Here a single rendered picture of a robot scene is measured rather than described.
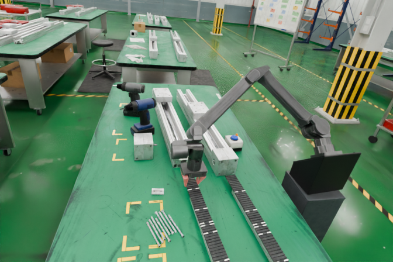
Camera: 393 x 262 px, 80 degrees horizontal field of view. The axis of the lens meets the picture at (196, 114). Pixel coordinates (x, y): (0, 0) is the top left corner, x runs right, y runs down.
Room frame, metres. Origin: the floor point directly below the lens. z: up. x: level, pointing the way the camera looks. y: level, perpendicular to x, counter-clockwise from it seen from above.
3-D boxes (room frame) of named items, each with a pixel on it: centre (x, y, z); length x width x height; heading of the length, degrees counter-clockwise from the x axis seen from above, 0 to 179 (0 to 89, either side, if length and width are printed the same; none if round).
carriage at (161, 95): (1.52, 0.25, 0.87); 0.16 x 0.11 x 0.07; 20
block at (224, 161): (0.93, -0.17, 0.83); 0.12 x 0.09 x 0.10; 110
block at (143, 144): (0.97, 0.24, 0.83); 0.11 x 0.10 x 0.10; 107
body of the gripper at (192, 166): (0.76, -0.02, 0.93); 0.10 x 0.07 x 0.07; 110
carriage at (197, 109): (1.34, -0.01, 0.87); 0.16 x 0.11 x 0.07; 20
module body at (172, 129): (1.28, 0.17, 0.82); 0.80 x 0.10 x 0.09; 20
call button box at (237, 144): (1.12, -0.22, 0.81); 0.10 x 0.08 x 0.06; 110
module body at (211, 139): (1.34, -0.01, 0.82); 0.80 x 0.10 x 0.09; 20
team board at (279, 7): (6.73, -1.77, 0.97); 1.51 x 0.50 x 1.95; 33
